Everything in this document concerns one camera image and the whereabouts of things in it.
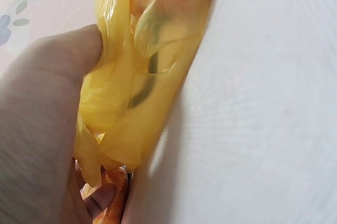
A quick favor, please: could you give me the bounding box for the person's left hand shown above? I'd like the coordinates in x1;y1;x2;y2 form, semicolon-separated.
0;23;118;224

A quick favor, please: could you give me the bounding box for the yellow translucent plastic bag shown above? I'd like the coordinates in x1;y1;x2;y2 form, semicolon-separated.
73;0;210;188

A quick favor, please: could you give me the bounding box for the orange plastic packet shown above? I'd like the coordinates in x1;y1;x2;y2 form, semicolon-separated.
92;168;131;224

